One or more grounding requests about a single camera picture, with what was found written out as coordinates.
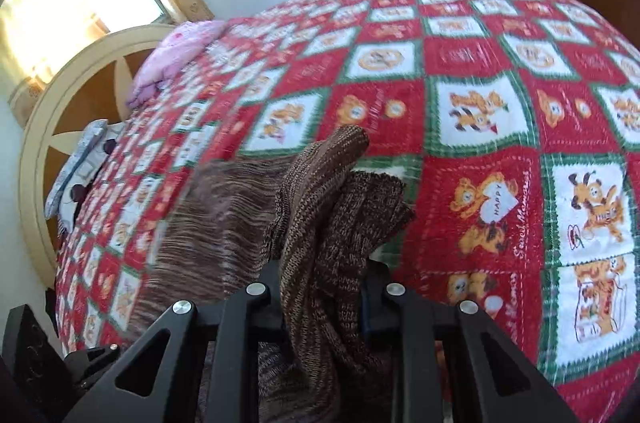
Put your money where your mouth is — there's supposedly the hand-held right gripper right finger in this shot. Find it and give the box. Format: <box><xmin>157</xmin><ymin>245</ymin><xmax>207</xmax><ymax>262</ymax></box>
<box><xmin>361</xmin><ymin>262</ymin><xmax>581</xmax><ymax>423</ymax></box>

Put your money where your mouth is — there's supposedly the cream and wood headboard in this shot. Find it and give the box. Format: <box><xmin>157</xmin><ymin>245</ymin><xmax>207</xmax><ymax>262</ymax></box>
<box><xmin>17</xmin><ymin>24</ymin><xmax>176</xmax><ymax>274</ymax></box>

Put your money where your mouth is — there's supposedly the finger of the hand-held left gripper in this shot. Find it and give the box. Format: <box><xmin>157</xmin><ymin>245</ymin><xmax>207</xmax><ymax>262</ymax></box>
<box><xmin>64</xmin><ymin>343</ymin><xmax>122</xmax><ymax>390</ymax></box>

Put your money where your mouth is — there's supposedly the yellow curtain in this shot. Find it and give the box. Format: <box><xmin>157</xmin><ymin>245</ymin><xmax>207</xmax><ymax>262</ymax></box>
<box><xmin>0</xmin><ymin>0</ymin><xmax>106</xmax><ymax>88</ymax></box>

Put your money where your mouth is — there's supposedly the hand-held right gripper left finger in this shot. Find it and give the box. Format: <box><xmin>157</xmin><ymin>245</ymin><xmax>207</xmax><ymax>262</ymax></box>
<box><xmin>62</xmin><ymin>259</ymin><xmax>287</xmax><ymax>423</ymax></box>

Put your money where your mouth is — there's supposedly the grey patterned pillow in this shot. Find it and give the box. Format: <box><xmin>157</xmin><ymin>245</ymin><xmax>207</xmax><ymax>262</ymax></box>
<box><xmin>44</xmin><ymin>119</ymin><xmax>126</xmax><ymax>221</ymax></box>

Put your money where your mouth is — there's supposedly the pink pillow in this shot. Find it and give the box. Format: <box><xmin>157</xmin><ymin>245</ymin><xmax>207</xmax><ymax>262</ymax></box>
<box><xmin>125</xmin><ymin>19</ymin><xmax>228</xmax><ymax>108</ymax></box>

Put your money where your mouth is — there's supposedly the red checkered printed blanket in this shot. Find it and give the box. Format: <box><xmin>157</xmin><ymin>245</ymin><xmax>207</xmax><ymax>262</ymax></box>
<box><xmin>52</xmin><ymin>0</ymin><xmax>640</xmax><ymax>414</ymax></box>

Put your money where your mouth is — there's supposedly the brown knit sweater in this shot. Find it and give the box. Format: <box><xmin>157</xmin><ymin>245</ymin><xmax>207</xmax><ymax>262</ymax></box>
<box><xmin>130</xmin><ymin>125</ymin><xmax>416</xmax><ymax>423</ymax></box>

